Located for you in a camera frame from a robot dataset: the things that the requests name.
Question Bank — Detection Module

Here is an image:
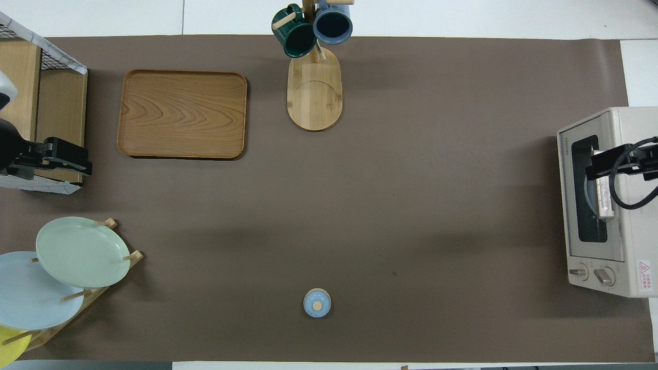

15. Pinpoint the dark green mug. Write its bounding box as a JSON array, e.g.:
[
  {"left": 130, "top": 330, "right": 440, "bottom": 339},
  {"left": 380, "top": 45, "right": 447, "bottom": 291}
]
[{"left": 271, "top": 4, "right": 318, "bottom": 58}]

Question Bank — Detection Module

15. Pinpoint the pale green plate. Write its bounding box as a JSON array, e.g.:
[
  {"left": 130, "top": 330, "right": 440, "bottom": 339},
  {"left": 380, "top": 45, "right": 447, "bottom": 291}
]
[{"left": 36, "top": 216, "right": 131, "bottom": 288}]

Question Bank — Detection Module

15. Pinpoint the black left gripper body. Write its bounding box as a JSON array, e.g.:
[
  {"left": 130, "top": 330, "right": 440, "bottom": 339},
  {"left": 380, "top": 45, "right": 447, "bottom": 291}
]
[{"left": 21, "top": 137, "right": 92, "bottom": 167}]

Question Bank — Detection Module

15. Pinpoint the small blue call bell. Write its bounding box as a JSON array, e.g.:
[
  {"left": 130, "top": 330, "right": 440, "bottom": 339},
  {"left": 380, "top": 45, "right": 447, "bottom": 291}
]
[{"left": 303, "top": 288, "right": 332, "bottom": 319}]

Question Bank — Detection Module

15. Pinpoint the light blue racked plate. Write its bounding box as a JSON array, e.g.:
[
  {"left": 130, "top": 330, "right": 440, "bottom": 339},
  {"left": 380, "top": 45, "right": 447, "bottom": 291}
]
[{"left": 0, "top": 251, "right": 85, "bottom": 330}]

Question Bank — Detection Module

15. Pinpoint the wire shelf with wooden boards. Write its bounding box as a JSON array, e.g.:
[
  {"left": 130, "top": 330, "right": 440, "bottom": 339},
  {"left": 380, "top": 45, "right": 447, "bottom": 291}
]
[{"left": 0, "top": 11, "right": 89, "bottom": 195}]

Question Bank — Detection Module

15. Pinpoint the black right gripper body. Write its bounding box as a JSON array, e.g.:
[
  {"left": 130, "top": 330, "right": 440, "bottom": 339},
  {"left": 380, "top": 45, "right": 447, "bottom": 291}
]
[{"left": 591, "top": 145, "right": 658, "bottom": 178}]

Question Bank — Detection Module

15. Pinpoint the wooden plate rack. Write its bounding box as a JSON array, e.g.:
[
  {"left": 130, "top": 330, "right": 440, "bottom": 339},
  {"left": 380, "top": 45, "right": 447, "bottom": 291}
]
[{"left": 23, "top": 218, "right": 143, "bottom": 353}]

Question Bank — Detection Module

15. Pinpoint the blue mug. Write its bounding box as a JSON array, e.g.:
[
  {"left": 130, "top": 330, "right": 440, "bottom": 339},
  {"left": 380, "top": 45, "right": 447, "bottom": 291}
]
[{"left": 313, "top": 0, "right": 354, "bottom": 45}]

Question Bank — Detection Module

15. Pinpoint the wooden serving tray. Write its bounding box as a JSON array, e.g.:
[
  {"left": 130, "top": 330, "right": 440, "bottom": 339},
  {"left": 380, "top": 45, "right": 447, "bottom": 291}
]
[{"left": 117, "top": 69, "right": 248, "bottom": 160}]

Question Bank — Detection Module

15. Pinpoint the white grid pattern cloth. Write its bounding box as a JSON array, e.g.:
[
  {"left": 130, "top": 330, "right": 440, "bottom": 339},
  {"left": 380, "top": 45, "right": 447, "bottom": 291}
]
[{"left": 0, "top": 11, "right": 88, "bottom": 195}]

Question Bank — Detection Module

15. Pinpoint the glass oven door with handle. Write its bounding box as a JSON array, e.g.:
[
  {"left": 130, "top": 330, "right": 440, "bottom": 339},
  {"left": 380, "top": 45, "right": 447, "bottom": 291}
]
[{"left": 558, "top": 116, "right": 627, "bottom": 262}]

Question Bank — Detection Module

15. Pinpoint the wooden mug tree stand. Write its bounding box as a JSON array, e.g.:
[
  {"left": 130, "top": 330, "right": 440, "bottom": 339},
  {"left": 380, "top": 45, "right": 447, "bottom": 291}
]
[{"left": 272, "top": 0, "right": 355, "bottom": 132}]

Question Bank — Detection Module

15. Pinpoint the yellow plate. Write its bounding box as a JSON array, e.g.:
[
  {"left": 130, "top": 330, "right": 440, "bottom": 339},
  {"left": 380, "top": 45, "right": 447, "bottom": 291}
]
[{"left": 0, "top": 325, "right": 32, "bottom": 366}]

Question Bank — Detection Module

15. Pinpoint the cream toaster oven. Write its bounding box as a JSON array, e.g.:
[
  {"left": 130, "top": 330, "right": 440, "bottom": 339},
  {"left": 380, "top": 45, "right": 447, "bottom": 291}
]
[{"left": 557, "top": 107, "right": 658, "bottom": 299}]

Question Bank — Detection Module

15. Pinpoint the brown table mat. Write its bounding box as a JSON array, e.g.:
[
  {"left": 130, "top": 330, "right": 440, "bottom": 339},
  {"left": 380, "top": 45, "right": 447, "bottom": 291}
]
[{"left": 0, "top": 34, "right": 656, "bottom": 363}]

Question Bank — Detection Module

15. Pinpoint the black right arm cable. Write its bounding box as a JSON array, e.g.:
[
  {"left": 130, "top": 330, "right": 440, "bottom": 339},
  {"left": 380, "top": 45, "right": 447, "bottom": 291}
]
[{"left": 609, "top": 136, "right": 658, "bottom": 210}]

